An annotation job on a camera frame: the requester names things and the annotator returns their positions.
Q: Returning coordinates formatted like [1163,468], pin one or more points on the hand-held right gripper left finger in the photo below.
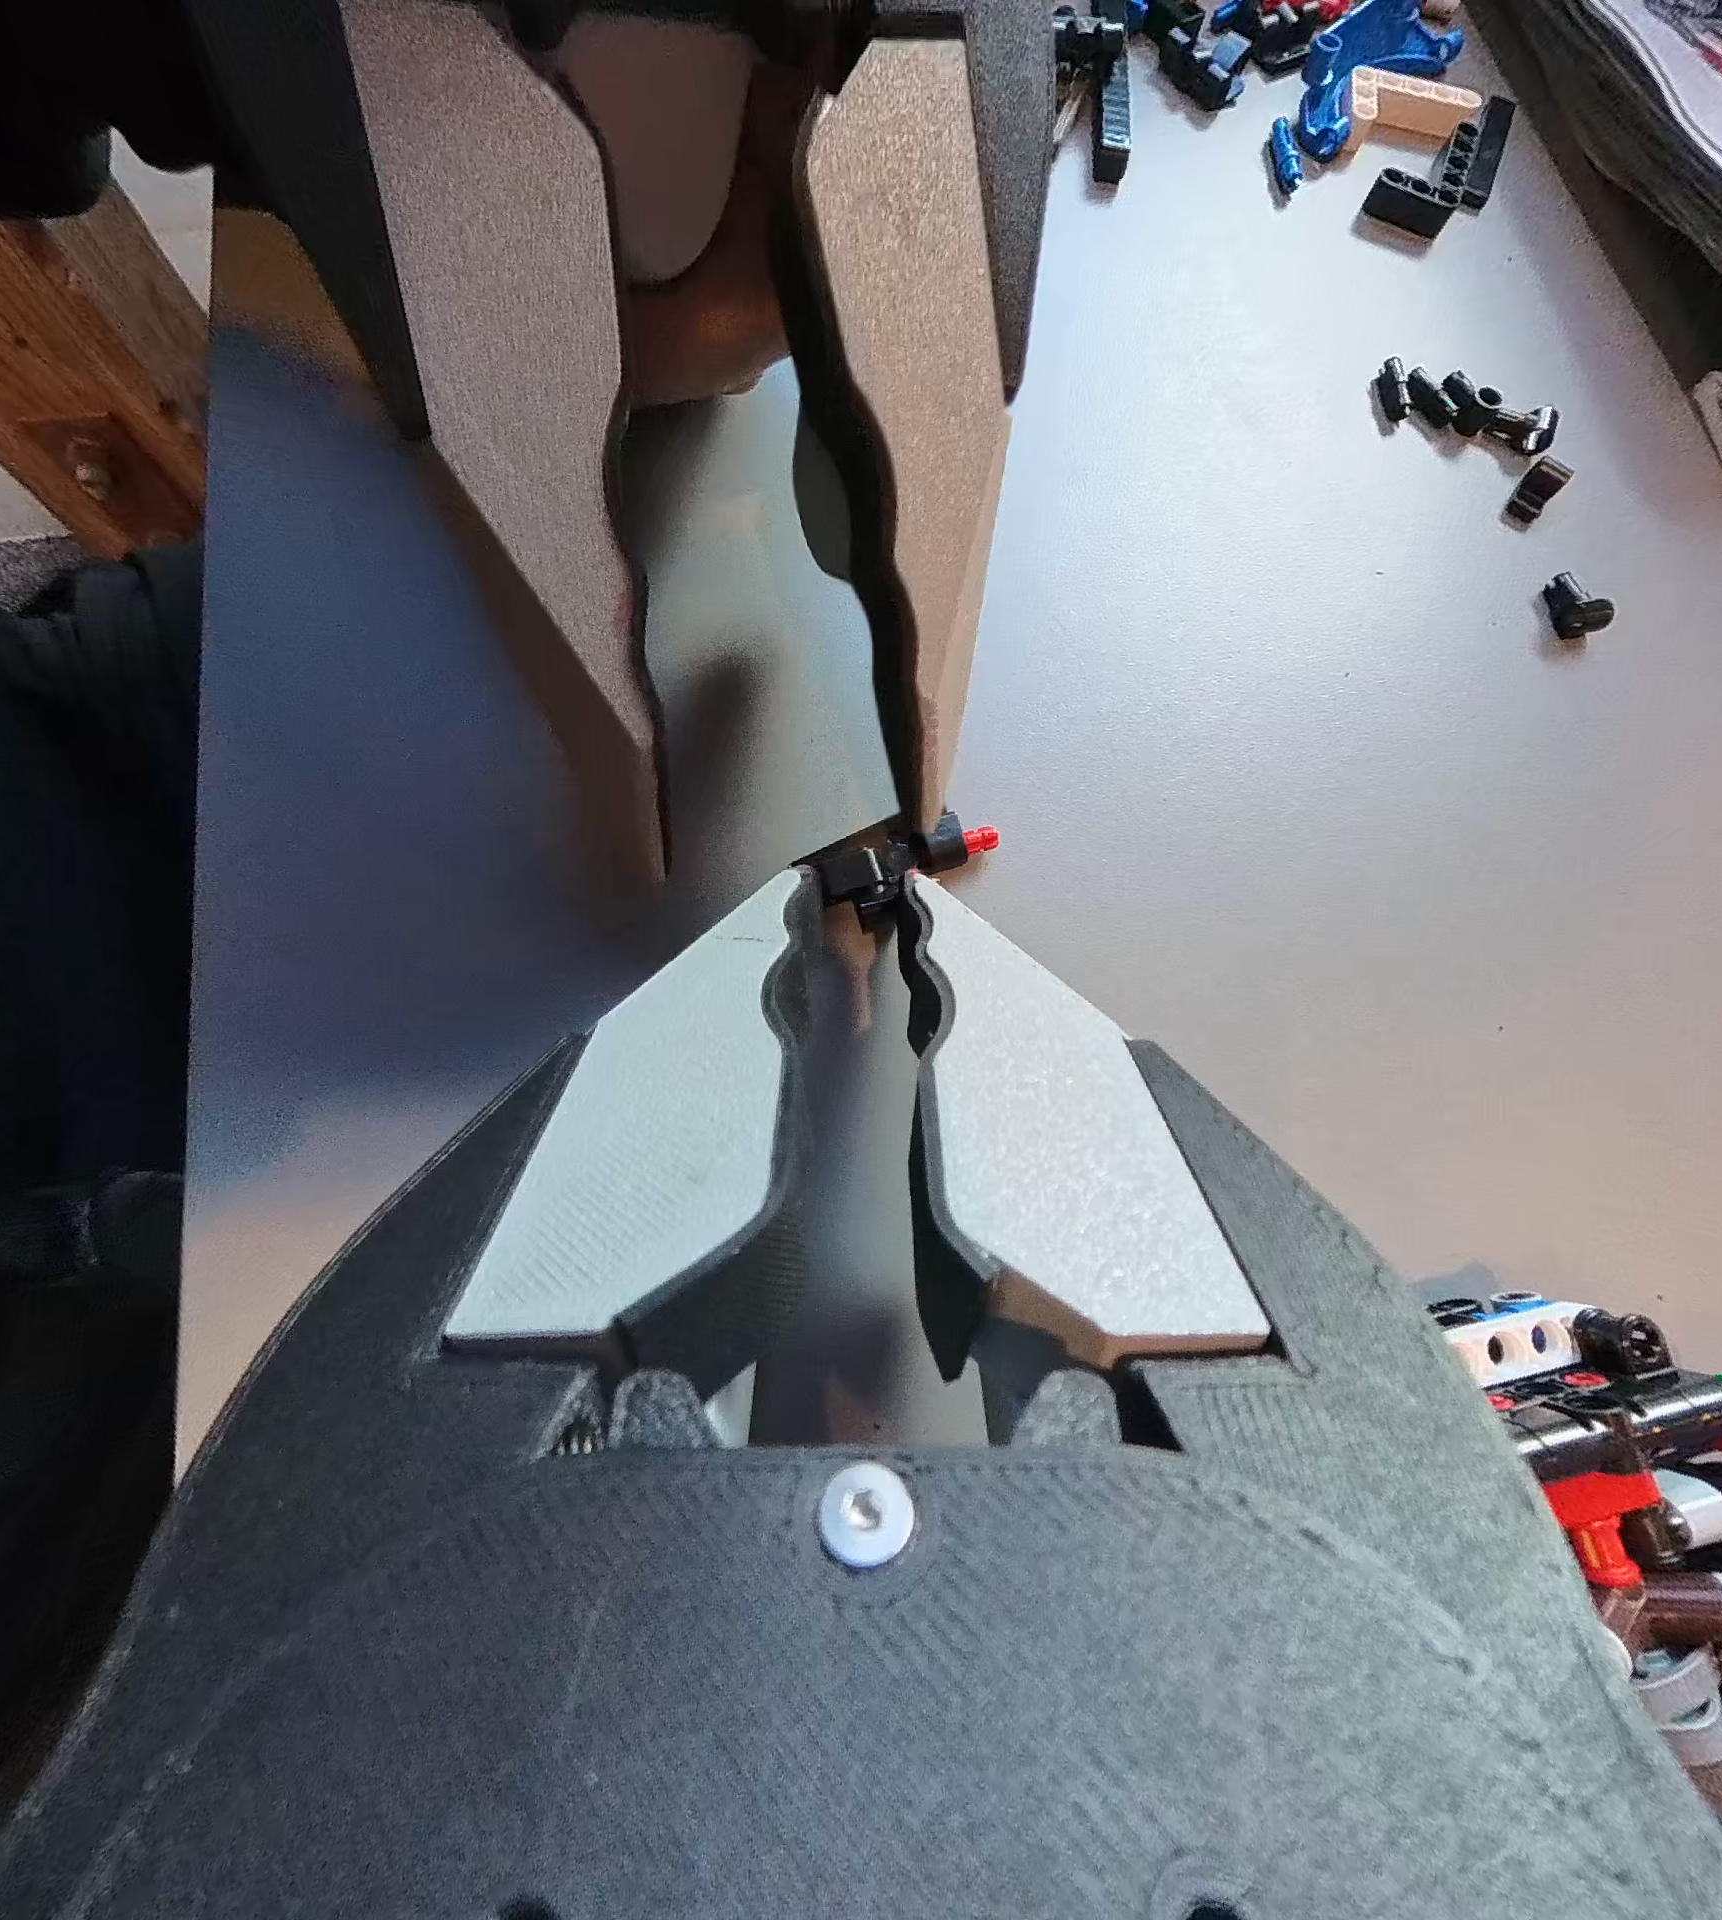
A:
[638,1172]

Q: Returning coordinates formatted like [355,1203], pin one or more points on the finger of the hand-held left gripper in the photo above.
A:
[502,375]
[921,302]

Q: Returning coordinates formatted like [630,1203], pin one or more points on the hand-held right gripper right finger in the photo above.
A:
[1086,1185]

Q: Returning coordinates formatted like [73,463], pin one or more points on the black hinged brick piece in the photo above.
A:
[862,867]

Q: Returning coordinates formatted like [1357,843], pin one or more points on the grey desk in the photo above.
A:
[1325,899]

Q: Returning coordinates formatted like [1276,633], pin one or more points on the person's left hand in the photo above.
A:
[704,346]

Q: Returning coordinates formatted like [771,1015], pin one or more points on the black toothed rack piece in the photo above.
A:
[1114,128]

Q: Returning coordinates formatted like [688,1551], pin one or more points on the pile of mixed toy bricks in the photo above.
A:
[1200,59]

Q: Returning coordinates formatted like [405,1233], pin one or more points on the blue brick pin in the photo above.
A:
[1285,156]

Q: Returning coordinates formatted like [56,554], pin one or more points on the blue curved brick piece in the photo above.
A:
[1364,39]

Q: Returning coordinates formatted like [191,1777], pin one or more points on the black angled brick beam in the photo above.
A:
[1401,201]

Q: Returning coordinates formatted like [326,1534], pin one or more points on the tan angled brick beam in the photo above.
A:
[1433,103]

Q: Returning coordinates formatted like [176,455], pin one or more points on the cluster of black connector pieces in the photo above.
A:
[1523,425]

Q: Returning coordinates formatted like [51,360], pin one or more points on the toy brick car model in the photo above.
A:
[1627,1441]

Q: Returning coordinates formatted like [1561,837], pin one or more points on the open instruction book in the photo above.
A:
[1672,226]

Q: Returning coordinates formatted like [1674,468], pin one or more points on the wooden frame beam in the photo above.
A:
[23,360]

